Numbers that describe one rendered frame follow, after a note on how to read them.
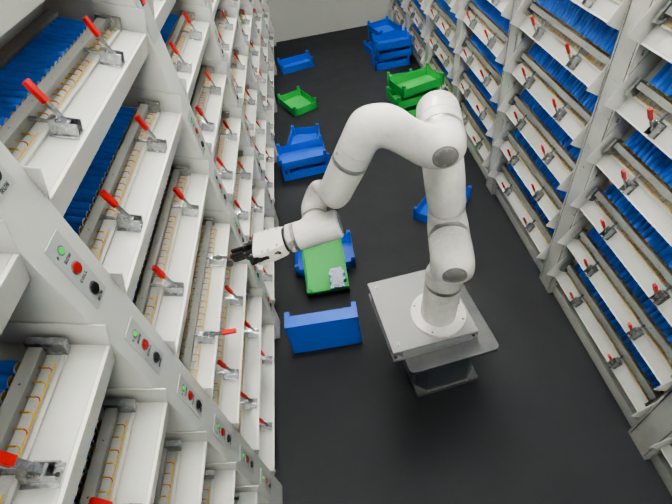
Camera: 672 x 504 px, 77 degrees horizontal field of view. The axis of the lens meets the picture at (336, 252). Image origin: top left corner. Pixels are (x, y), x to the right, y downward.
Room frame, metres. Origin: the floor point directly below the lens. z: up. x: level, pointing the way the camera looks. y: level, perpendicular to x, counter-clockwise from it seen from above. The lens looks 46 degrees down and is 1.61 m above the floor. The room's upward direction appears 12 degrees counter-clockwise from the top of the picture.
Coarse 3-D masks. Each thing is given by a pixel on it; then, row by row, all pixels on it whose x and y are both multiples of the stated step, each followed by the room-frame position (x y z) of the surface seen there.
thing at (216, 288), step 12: (204, 216) 1.09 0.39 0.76; (216, 216) 1.08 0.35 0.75; (228, 216) 1.08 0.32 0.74; (228, 228) 1.06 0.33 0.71; (216, 240) 1.00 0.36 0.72; (228, 240) 1.02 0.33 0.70; (216, 252) 0.95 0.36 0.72; (216, 276) 0.85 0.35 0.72; (216, 288) 0.81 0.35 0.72; (204, 300) 0.76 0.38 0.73; (216, 300) 0.76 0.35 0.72; (204, 312) 0.72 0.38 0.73; (216, 312) 0.72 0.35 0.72; (204, 324) 0.68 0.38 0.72; (216, 324) 0.69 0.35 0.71; (216, 336) 0.65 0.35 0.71; (204, 348) 0.61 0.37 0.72; (216, 348) 0.61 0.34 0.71; (180, 360) 0.58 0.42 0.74; (204, 360) 0.58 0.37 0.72; (204, 372) 0.55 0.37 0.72; (204, 384) 0.52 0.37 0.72
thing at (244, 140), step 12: (180, 0) 1.79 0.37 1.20; (192, 0) 1.79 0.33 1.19; (216, 48) 1.79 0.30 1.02; (228, 72) 1.83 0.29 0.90; (228, 84) 1.79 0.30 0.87; (228, 96) 1.79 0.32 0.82; (240, 132) 1.79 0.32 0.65; (240, 144) 1.79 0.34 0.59; (252, 144) 1.84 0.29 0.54; (264, 180) 1.85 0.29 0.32; (264, 192) 1.79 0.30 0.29; (264, 204) 1.79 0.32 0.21; (276, 216) 1.86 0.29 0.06
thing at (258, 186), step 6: (252, 180) 1.78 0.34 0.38; (258, 180) 1.78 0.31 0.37; (252, 186) 1.77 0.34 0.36; (258, 186) 1.78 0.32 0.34; (264, 186) 1.78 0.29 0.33; (252, 192) 1.73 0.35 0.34; (258, 192) 1.75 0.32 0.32; (252, 198) 1.60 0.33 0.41; (258, 198) 1.70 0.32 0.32; (252, 204) 1.65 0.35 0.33; (258, 204) 1.65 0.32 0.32; (252, 210) 1.60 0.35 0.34; (258, 210) 1.60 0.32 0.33; (252, 216) 1.55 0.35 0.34; (258, 216) 1.57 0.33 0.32; (252, 222) 1.51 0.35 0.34; (258, 222) 1.52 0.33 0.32; (252, 228) 1.47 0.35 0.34; (258, 228) 1.48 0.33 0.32; (252, 234) 1.44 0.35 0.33; (258, 264) 1.26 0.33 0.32
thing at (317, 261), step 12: (336, 240) 1.51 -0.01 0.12; (312, 252) 1.48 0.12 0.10; (324, 252) 1.46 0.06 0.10; (336, 252) 1.45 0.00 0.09; (312, 264) 1.42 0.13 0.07; (324, 264) 1.41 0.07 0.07; (336, 264) 1.40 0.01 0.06; (312, 276) 1.37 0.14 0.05; (324, 276) 1.36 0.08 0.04; (312, 288) 1.32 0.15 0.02; (324, 288) 1.31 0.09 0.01; (336, 288) 1.26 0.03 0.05; (348, 288) 1.27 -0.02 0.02
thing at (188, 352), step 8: (208, 224) 1.05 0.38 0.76; (208, 232) 1.01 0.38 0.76; (216, 232) 1.03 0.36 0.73; (208, 240) 0.98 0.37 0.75; (200, 256) 0.91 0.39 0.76; (200, 264) 0.88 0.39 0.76; (200, 272) 0.84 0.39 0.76; (208, 272) 0.86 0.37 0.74; (200, 280) 0.81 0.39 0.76; (200, 288) 0.79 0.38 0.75; (208, 288) 0.80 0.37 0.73; (200, 296) 0.76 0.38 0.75; (192, 304) 0.73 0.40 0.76; (192, 312) 0.71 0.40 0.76; (192, 320) 0.68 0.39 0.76; (192, 328) 0.66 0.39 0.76; (192, 336) 0.63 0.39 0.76; (192, 344) 0.61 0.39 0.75; (200, 344) 0.62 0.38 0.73; (184, 352) 0.59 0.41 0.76; (192, 352) 0.59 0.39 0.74; (184, 360) 0.57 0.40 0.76
